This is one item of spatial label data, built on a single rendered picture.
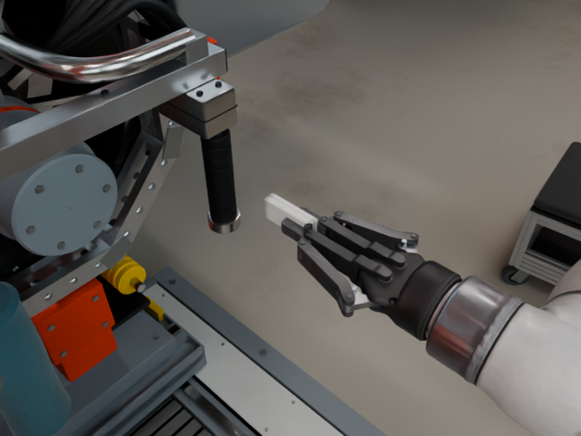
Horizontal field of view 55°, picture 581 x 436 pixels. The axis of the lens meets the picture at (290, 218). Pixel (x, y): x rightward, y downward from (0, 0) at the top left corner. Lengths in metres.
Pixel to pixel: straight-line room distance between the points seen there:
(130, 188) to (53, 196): 0.33
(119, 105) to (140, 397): 0.83
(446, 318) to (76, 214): 0.42
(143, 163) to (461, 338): 0.63
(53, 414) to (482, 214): 1.52
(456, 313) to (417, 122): 1.94
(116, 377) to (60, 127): 0.79
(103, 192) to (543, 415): 0.51
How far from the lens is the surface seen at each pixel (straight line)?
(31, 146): 0.56
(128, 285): 1.04
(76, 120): 0.57
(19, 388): 0.83
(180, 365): 1.33
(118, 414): 1.29
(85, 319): 0.99
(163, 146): 0.92
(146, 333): 1.32
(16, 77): 0.88
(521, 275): 1.76
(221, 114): 0.65
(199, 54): 0.64
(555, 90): 2.87
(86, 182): 0.67
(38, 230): 0.67
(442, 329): 0.53
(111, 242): 0.95
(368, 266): 0.57
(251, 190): 2.00
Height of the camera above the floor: 1.26
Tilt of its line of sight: 42 degrees down
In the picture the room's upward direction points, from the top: straight up
